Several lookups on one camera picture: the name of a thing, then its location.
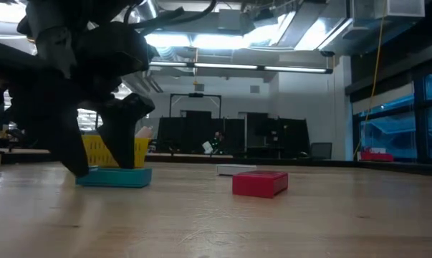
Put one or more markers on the person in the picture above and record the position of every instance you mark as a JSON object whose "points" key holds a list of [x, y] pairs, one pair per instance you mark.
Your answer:
{"points": [[219, 138]]}

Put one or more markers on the black table frame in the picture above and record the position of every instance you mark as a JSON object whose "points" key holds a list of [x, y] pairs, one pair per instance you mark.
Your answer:
{"points": [[398, 166]]}

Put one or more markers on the red bin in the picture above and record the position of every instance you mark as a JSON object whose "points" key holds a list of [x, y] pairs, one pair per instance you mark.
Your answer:
{"points": [[377, 157]]}

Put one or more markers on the white box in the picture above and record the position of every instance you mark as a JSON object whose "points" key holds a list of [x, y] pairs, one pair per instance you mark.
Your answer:
{"points": [[233, 169]]}

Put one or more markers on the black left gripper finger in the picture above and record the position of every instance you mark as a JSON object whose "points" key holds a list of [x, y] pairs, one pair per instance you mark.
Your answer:
{"points": [[124, 136], [58, 125]]}

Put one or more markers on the yellow plastic basket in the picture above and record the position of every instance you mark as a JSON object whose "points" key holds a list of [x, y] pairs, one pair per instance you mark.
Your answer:
{"points": [[97, 152]]}

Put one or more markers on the black partition screens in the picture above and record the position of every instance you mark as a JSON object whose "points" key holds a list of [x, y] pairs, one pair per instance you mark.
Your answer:
{"points": [[280, 136]]}

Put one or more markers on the rectangular metal air duct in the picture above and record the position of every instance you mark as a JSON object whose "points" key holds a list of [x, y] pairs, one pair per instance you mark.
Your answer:
{"points": [[398, 9]]}

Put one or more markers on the black gantry frame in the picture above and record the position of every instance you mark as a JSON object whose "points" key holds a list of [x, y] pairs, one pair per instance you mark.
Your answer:
{"points": [[196, 95]]}

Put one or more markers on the teal plastic box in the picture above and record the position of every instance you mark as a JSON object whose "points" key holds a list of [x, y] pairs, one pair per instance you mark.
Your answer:
{"points": [[122, 178]]}

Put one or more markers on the white paper sheet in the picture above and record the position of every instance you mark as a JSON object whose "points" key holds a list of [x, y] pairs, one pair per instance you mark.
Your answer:
{"points": [[207, 147]]}

